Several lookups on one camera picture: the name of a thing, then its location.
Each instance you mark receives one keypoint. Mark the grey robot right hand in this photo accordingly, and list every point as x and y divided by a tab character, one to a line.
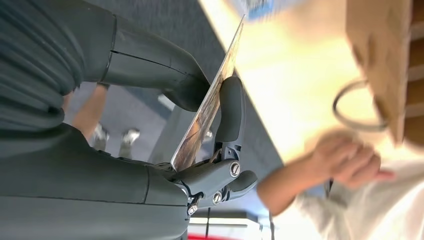
82	182

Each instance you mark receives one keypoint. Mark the person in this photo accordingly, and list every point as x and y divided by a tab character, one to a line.
130	136
89	112
364	212

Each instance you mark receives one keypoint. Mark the grey card reader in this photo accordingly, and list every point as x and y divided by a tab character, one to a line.
261	8

